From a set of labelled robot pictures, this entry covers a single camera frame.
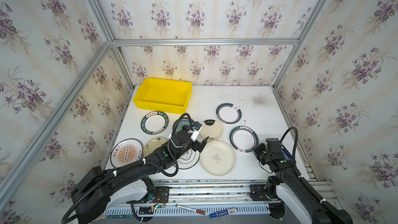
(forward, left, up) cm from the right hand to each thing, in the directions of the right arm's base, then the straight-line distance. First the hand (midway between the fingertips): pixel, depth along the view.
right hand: (251, 149), depth 87 cm
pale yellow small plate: (+4, +57, +1) cm, 57 cm away
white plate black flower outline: (-5, +36, -1) cm, 36 cm away
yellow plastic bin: (+45, +57, -1) cm, 72 cm away
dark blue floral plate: (+18, +39, +1) cm, 43 cm away
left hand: (+4, +29, +15) cm, 33 cm away
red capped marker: (-28, +31, -1) cm, 42 cm away
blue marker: (-29, +19, 0) cm, 35 cm away
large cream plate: (-4, +20, -1) cm, 20 cm away
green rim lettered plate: (+20, +59, -1) cm, 62 cm away
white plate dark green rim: (+6, +4, 0) cm, 7 cm away
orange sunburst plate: (0, +71, 0) cm, 71 cm away
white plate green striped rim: (+26, +9, -1) cm, 28 cm away
